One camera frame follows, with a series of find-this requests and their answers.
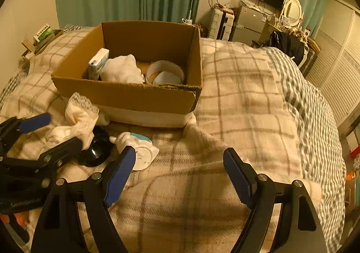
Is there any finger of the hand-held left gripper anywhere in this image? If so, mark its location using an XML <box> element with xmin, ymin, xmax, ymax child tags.
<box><xmin>3</xmin><ymin>136</ymin><xmax>85</xmax><ymax>175</ymax></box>
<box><xmin>0</xmin><ymin>113</ymin><xmax>52</xmax><ymax>158</ymax></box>

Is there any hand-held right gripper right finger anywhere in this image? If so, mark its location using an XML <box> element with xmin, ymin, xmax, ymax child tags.
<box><xmin>223</xmin><ymin>148</ymin><xmax>335</xmax><ymax>253</ymax></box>

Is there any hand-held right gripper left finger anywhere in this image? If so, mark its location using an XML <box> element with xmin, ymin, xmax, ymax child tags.
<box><xmin>31</xmin><ymin>146</ymin><xmax>137</xmax><ymax>253</ymax></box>

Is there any white sock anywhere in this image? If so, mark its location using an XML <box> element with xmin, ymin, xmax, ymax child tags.
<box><xmin>46</xmin><ymin>92</ymin><xmax>100</xmax><ymax>150</ymax></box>

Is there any cardboard box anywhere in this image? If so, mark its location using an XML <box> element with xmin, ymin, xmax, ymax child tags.
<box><xmin>51</xmin><ymin>21</ymin><xmax>203</xmax><ymax>128</ymax></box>

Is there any black round object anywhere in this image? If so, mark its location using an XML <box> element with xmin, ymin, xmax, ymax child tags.
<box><xmin>77</xmin><ymin>126</ymin><xmax>112</xmax><ymax>167</ymax></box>

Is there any white toy figure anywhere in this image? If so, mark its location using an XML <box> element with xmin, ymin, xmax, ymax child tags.
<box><xmin>109</xmin><ymin>132</ymin><xmax>160</xmax><ymax>171</ymax></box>

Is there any plaid blanket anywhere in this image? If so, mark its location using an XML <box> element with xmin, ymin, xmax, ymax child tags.
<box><xmin>0</xmin><ymin>28</ymin><xmax>322</xmax><ymax>253</ymax></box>

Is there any white tissue packet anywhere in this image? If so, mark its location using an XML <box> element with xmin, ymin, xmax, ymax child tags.
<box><xmin>88</xmin><ymin>48</ymin><xmax>110</xmax><ymax>80</ymax></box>

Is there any green white box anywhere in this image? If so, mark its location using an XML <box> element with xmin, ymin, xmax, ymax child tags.
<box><xmin>33</xmin><ymin>24</ymin><xmax>55</xmax><ymax>43</ymax></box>

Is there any white cloth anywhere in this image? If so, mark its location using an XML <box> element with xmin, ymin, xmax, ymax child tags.
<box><xmin>100</xmin><ymin>54</ymin><xmax>145</xmax><ymax>84</ymax></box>

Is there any grey checked bedsheet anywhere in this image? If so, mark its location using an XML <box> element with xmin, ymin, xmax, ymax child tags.
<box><xmin>260</xmin><ymin>47</ymin><xmax>347</xmax><ymax>245</ymax></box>

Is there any white tape roll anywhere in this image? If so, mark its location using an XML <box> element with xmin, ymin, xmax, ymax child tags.
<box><xmin>145</xmin><ymin>61</ymin><xmax>185</xmax><ymax>85</ymax></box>

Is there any white louvered wardrobe door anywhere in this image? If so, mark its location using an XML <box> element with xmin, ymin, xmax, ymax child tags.
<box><xmin>305</xmin><ymin>0</ymin><xmax>360</xmax><ymax>127</ymax></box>

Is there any black bag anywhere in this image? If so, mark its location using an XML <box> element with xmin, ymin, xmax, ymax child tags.
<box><xmin>270</xmin><ymin>30</ymin><xmax>306</xmax><ymax>66</ymax></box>

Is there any grey refrigerator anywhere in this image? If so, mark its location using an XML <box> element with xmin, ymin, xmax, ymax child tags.
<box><xmin>229</xmin><ymin>5</ymin><xmax>269</xmax><ymax>44</ymax></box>

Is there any white oval mirror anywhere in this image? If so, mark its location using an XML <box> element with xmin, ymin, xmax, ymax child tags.
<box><xmin>282</xmin><ymin>0</ymin><xmax>305</xmax><ymax>28</ymax></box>

